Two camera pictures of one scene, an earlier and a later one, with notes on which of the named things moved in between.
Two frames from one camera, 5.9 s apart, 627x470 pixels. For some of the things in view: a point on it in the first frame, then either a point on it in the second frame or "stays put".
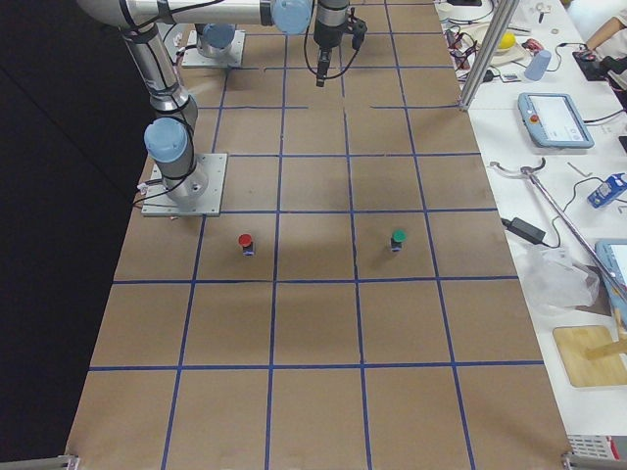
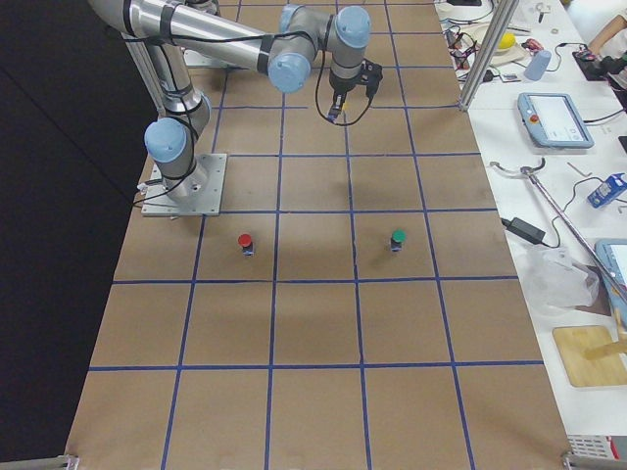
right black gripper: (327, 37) → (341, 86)
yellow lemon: (507, 40) stays put
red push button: (245, 240) stays put
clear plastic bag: (556, 281) stays put
